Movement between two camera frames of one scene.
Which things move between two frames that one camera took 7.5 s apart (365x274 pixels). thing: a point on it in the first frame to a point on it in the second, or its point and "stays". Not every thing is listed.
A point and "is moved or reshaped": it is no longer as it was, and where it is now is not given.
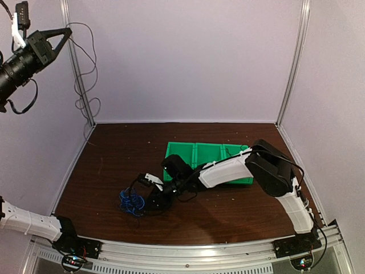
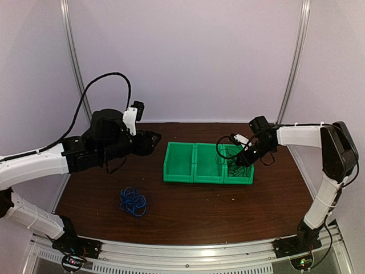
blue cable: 131,202 stays
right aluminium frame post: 304,23 stays
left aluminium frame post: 65,7 stays
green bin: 228,150 stays
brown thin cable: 87,103 is moved or reshaped
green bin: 185,150 stays
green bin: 206,153 stays
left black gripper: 44,50 to 145,147
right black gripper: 159,197 to 248,161
